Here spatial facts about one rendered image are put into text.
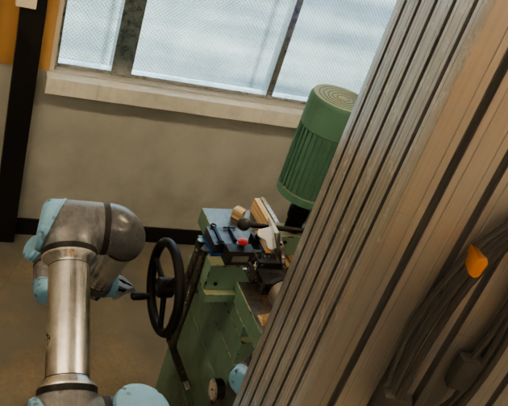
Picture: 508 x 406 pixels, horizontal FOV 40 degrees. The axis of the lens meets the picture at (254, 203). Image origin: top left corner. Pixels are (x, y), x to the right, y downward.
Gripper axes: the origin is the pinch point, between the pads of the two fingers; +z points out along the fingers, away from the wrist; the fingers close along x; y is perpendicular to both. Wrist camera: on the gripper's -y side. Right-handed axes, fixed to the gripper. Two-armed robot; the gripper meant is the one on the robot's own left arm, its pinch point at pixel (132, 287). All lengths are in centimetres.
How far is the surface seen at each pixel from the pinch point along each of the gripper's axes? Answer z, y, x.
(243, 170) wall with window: 89, -18, -116
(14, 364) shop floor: 16, 76, -37
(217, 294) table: 8.5, -21.2, 18.1
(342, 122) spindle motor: -3, -80, 15
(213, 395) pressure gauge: 18.6, -2.4, 36.1
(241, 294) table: 12.1, -26.4, 21.0
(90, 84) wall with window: -2, -9, -116
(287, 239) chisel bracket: 18.2, -44.2, 11.4
